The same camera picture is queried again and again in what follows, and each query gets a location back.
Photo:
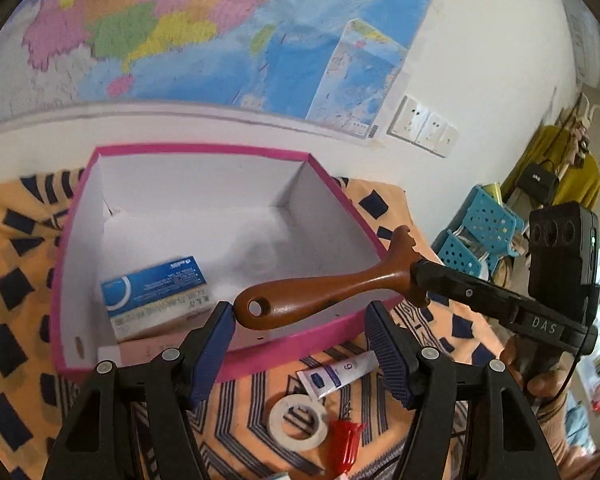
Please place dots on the person's right hand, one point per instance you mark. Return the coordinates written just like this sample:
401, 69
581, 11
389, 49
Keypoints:
547, 387

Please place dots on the white ointment tube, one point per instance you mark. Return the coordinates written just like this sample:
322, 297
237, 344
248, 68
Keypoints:
337, 372

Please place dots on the white wall switch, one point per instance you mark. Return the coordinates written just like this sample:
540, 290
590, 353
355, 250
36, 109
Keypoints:
449, 141

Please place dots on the white tape roll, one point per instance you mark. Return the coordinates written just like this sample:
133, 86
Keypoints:
280, 427

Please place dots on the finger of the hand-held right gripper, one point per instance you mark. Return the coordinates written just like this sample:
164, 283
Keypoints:
465, 290

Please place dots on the colourful wall map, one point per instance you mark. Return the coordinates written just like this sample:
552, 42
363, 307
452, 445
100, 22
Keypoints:
205, 35

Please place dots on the yellow hanging garment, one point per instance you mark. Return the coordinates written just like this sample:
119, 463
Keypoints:
575, 180

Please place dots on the person's right forearm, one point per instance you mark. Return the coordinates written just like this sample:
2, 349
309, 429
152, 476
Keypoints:
570, 435

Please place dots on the orange patterned blanket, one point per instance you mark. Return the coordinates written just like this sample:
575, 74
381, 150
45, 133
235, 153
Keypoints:
20, 270

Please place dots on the pink cardboard box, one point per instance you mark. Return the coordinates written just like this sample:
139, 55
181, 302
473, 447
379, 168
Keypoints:
205, 230

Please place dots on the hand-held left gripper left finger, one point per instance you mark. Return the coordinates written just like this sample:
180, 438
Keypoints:
220, 342

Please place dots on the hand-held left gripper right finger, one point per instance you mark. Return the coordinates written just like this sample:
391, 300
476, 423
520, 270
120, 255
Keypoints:
384, 345

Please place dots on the black handbag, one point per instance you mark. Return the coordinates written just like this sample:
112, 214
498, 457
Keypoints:
537, 180

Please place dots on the blue white medicine box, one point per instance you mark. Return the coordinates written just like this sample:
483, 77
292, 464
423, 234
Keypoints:
155, 295

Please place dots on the blue plastic basket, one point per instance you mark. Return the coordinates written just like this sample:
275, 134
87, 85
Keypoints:
457, 255
492, 220

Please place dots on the brown wooden massage tool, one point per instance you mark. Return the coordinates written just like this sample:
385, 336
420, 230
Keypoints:
330, 290

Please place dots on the white wall socket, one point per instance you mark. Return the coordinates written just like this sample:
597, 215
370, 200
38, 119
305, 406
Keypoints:
431, 131
407, 117

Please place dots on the red plastic clip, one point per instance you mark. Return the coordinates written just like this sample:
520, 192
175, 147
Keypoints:
345, 445

